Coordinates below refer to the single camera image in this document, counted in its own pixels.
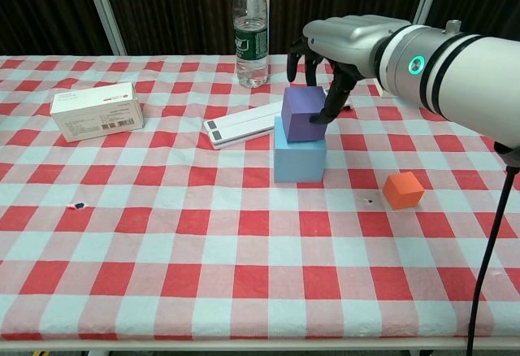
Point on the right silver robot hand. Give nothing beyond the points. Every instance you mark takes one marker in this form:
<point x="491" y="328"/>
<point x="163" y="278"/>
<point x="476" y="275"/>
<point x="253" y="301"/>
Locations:
<point x="345" y="43"/>

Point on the purple foam cube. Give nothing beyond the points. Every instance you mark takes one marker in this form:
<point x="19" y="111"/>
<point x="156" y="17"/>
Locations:
<point x="298" y="116"/>

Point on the small orange foam cube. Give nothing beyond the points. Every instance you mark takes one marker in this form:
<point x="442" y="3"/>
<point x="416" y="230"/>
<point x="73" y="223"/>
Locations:
<point x="402" y="193"/>

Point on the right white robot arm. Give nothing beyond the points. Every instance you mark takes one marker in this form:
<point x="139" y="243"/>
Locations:
<point x="467" y="75"/>

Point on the flat white cardboard box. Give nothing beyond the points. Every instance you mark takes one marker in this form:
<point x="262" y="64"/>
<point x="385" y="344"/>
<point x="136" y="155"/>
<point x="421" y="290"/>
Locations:
<point x="382" y="91"/>

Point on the clear plastic water bottle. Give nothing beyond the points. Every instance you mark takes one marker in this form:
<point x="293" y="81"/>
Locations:
<point x="250" y="67"/>

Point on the large blue foam cube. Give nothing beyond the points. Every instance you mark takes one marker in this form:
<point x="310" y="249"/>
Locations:
<point x="298" y="161"/>

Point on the white folding laptop stand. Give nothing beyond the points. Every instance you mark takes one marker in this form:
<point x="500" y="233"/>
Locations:
<point x="243" y="126"/>

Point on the small white carton box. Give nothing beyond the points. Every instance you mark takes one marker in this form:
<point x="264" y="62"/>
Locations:
<point x="93" y="116"/>

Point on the red white checkered tablecloth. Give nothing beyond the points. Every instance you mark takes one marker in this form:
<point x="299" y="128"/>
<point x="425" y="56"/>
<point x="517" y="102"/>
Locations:
<point x="162" y="250"/>

